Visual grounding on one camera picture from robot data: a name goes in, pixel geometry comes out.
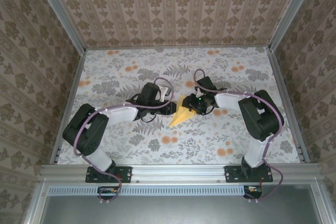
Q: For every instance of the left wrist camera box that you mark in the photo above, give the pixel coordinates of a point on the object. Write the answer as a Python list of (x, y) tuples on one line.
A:
[(164, 93)]

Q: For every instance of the black connector board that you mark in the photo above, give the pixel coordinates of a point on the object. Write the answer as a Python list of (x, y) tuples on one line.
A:
[(253, 193), (107, 193)]

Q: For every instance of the yellow cloth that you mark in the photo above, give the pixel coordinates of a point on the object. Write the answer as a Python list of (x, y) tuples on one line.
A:
[(181, 117)]

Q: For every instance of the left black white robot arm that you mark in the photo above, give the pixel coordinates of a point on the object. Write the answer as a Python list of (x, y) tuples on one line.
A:
[(84, 132)]

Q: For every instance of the aluminium frame post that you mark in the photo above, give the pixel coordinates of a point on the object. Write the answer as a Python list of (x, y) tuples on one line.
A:
[(59, 14), (294, 11)]

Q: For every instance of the floral table cloth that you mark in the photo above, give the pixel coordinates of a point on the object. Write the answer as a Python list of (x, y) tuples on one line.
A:
[(168, 150)]

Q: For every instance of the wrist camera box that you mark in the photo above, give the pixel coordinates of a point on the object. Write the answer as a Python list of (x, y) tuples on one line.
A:
[(164, 93), (198, 92)]

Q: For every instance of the grey metal panel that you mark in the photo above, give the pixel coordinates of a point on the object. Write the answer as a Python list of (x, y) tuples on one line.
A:
[(170, 211)]

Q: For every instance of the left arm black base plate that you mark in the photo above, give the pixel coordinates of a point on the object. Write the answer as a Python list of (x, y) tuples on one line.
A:
[(126, 174)]

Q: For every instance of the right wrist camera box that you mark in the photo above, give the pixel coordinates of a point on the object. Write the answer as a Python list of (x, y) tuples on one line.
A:
[(198, 92)]

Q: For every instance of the aluminium rear rail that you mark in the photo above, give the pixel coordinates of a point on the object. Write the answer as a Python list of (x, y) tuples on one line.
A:
[(178, 48)]

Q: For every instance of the aluminium mounting rail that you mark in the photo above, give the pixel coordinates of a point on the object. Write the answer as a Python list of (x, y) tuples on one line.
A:
[(178, 172)]

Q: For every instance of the aluminium side rail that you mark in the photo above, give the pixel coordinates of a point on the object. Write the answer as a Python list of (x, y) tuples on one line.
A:
[(279, 77), (76, 77)]

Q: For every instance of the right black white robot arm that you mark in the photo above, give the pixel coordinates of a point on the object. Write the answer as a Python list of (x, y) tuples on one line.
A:
[(262, 119)]

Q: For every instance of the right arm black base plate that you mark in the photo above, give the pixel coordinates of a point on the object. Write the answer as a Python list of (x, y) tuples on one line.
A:
[(231, 174)]

